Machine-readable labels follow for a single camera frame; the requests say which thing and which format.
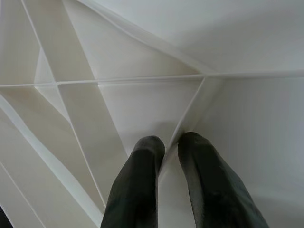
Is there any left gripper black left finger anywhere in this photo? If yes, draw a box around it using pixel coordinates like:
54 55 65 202
101 135 166 228

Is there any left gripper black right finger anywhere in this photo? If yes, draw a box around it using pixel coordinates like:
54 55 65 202
177 132 270 228

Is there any white plastic table top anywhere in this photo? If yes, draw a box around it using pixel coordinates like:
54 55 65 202
0 0 304 228

